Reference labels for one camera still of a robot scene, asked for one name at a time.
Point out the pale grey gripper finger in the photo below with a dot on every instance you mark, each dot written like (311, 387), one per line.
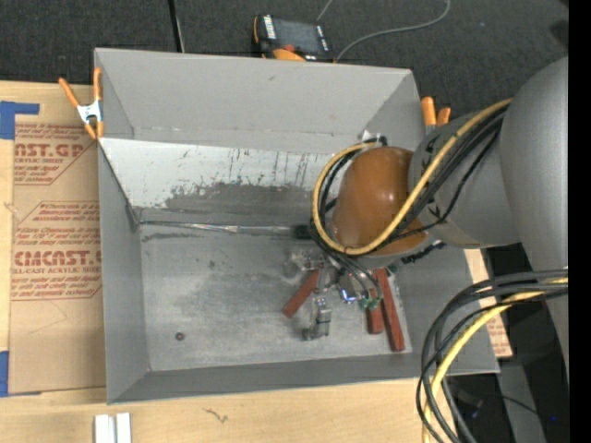
(324, 320)
(310, 334)

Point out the grey metal bin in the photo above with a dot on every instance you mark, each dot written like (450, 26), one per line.
(221, 293)

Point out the brown cardboard board, red print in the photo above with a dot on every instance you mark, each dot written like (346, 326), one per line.
(55, 247)

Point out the black cylinder on white bracket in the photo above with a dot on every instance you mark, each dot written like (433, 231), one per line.
(302, 232)

